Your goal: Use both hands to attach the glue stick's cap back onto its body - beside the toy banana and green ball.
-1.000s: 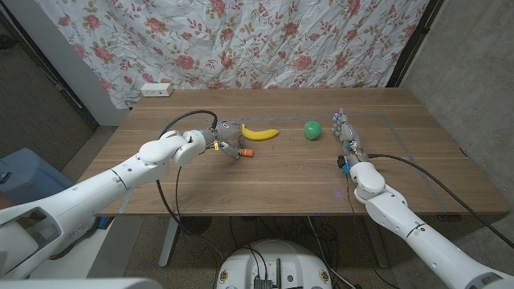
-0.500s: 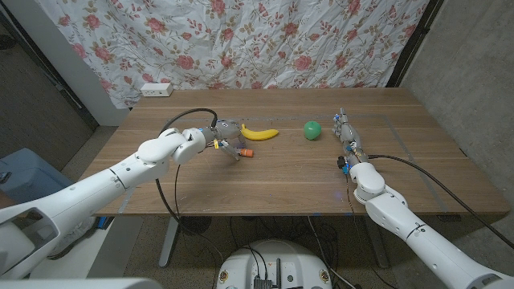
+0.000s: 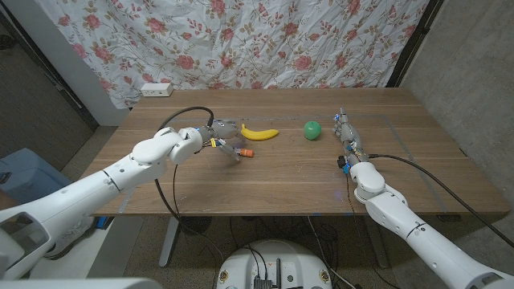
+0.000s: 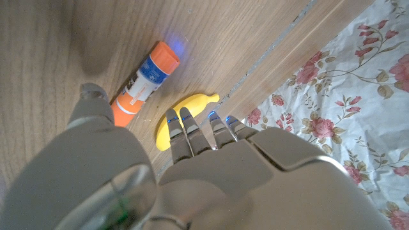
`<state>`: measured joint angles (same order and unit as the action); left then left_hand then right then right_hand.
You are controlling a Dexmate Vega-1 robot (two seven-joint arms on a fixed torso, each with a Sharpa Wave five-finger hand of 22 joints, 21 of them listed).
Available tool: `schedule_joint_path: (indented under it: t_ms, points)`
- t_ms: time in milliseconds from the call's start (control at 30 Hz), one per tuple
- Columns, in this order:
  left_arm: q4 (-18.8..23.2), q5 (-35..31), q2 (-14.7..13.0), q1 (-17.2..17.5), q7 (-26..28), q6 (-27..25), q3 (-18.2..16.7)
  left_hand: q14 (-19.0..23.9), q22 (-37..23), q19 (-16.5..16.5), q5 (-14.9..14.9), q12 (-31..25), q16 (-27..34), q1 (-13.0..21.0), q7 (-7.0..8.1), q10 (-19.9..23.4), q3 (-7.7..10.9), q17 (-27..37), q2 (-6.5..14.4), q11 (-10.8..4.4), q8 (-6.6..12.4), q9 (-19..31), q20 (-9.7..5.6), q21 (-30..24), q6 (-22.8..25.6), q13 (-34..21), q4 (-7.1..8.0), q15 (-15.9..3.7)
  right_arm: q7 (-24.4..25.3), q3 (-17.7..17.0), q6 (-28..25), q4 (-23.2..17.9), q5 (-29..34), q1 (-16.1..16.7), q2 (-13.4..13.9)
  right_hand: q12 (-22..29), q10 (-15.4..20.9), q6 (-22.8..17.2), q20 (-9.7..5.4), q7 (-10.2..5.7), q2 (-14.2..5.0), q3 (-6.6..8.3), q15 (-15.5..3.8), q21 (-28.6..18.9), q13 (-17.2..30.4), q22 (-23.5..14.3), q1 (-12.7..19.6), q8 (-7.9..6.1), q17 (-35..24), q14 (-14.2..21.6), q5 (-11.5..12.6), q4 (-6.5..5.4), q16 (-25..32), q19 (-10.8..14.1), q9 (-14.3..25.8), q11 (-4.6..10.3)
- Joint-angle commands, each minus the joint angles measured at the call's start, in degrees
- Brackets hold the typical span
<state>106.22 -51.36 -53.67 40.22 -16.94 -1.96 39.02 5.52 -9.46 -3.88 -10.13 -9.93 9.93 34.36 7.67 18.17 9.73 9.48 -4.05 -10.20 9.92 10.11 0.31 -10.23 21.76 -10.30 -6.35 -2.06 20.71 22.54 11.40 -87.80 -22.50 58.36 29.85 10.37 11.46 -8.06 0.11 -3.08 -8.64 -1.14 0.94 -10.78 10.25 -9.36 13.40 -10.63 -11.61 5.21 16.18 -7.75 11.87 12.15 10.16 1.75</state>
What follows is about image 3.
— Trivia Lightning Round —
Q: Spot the blue plastic bin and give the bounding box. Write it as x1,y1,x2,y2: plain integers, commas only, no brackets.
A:
0,147,69,206

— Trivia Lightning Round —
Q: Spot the floral backdrop cloth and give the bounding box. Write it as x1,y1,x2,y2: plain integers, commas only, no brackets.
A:
35,0,430,110

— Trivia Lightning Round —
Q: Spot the yellow toy banana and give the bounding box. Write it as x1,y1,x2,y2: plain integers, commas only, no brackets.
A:
240,123,279,142

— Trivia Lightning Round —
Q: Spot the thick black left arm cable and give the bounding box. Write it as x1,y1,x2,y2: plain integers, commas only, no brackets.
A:
154,106,226,266

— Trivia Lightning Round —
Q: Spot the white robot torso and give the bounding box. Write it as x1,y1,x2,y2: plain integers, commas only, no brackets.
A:
216,239,333,289

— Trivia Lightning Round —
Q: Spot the white power strip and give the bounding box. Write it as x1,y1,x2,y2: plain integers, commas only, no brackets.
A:
140,82,174,98

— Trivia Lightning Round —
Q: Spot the grey table leg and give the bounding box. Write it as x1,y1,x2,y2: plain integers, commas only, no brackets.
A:
158,216,181,268
363,215,390,269

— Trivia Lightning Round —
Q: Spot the green ball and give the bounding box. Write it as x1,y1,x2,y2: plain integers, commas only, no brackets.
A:
303,120,323,141

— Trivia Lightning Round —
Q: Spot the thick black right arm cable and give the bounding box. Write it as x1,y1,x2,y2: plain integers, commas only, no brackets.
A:
368,153,514,249

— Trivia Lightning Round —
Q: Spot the grey tape outline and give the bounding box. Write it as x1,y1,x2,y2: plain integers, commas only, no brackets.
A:
118,115,449,214

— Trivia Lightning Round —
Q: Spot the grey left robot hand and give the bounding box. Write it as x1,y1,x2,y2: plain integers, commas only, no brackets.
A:
200,119,246,162

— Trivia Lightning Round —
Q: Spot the black backdrop stand pole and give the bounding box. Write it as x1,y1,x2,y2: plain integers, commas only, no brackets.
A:
385,0,445,88

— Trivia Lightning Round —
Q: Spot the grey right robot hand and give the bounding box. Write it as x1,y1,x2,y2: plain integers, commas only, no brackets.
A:
332,107,370,166

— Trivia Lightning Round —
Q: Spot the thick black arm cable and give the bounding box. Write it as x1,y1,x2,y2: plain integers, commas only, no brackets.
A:
154,106,226,266
368,153,514,249

